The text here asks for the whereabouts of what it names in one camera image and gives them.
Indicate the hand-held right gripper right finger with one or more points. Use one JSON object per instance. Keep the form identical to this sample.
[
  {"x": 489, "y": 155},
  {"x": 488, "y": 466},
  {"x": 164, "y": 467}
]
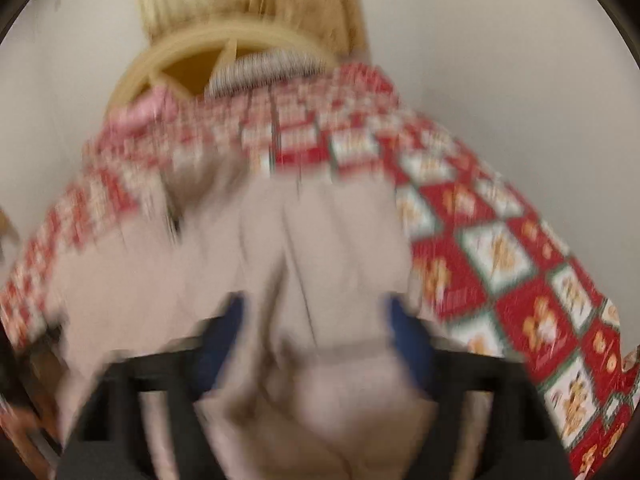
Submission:
[{"x": 407, "y": 345}]

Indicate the red bear print bedsheet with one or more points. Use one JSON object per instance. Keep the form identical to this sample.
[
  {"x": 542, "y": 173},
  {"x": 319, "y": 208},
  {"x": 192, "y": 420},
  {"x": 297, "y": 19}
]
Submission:
[{"x": 500, "y": 270}]

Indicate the striped pillow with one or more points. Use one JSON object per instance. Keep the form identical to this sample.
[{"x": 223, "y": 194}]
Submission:
[{"x": 270, "y": 67}]

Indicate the beige quilted jacket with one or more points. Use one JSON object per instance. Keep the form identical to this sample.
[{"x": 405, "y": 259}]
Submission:
[{"x": 325, "y": 260}]

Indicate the cream wooden headboard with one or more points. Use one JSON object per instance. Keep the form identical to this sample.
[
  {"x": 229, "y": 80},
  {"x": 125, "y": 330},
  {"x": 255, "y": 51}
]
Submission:
[{"x": 190, "y": 67}]

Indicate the pink crumpled blanket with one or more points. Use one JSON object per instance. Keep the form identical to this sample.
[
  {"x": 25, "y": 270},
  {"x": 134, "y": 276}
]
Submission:
[{"x": 145, "y": 110}]

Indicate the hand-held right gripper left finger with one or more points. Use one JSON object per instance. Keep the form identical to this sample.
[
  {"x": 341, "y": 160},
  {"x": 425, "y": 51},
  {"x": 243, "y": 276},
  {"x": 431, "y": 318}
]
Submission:
[{"x": 220, "y": 345}]

